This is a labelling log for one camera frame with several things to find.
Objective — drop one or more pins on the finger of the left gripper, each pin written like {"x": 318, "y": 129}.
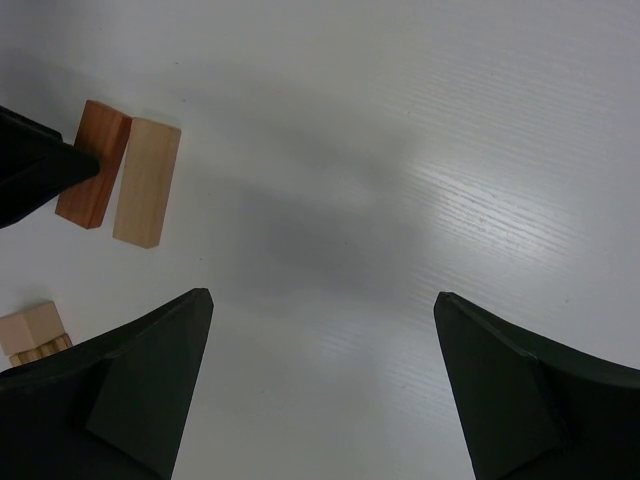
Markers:
{"x": 36, "y": 166}

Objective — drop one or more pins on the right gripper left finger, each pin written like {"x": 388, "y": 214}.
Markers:
{"x": 112, "y": 407}

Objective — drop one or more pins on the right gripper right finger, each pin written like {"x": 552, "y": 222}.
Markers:
{"x": 531, "y": 407}

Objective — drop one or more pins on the ribbed light wooden block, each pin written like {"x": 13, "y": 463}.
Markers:
{"x": 52, "y": 347}

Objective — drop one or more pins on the light wooden rectangular block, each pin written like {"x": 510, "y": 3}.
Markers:
{"x": 146, "y": 181}

